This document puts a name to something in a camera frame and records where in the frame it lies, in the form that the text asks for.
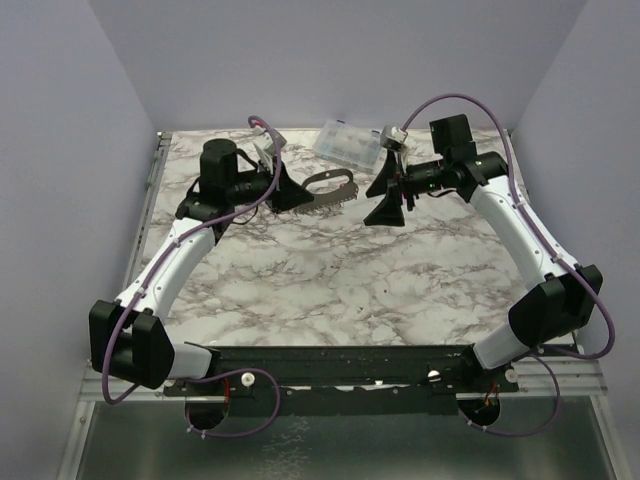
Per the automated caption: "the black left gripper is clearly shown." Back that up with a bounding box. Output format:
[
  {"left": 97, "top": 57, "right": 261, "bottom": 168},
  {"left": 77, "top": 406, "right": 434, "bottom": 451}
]
[{"left": 227, "top": 155, "right": 314, "bottom": 214}]

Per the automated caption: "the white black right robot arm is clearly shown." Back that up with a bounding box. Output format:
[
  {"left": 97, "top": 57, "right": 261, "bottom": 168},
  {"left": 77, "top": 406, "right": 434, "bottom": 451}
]
[{"left": 364, "top": 115, "right": 603, "bottom": 391}]

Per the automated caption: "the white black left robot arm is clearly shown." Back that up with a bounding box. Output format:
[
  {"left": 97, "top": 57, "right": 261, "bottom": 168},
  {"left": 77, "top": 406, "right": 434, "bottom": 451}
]
[{"left": 89, "top": 133, "right": 311, "bottom": 395}]

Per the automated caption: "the clear plastic organizer box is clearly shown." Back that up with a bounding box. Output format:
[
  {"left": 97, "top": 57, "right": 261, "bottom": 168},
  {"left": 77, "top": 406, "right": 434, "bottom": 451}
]
[{"left": 313, "top": 120, "right": 382, "bottom": 174}]

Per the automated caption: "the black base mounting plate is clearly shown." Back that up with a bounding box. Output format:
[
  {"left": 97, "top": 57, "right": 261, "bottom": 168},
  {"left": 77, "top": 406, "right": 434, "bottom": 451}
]
[{"left": 164, "top": 345, "right": 518, "bottom": 417}]

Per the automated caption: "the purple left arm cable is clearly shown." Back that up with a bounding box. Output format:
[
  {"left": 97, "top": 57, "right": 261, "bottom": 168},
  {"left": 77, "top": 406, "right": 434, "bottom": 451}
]
[{"left": 102, "top": 115, "right": 284, "bottom": 440}]

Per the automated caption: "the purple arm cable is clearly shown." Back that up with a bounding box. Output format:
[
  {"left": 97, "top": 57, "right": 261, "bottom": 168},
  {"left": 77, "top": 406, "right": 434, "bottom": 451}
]
[
  {"left": 102, "top": 115, "right": 284, "bottom": 440},
  {"left": 402, "top": 93, "right": 617, "bottom": 434}
]

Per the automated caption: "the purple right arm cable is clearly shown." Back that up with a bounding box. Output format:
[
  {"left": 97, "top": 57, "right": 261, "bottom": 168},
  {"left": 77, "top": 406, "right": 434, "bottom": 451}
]
[{"left": 402, "top": 93, "right": 617, "bottom": 434}]

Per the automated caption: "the aluminium left side rail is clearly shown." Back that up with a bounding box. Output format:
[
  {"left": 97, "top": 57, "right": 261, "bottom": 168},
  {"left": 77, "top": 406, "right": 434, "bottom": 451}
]
[{"left": 122, "top": 131, "right": 173, "bottom": 288}]

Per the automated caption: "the aluminium rail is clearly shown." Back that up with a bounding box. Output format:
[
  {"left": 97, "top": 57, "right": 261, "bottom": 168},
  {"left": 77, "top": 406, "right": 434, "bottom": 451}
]
[
  {"left": 122, "top": 131, "right": 173, "bottom": 288},
  {"left": 79, "top": 354, "right": 609, "bottom": 401}
]

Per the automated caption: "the aluminium front rail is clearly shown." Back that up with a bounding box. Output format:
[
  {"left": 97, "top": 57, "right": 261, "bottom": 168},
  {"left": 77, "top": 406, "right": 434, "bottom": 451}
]
[{"left": 79, "top": 354, "right": 609, "bottom": 401}]

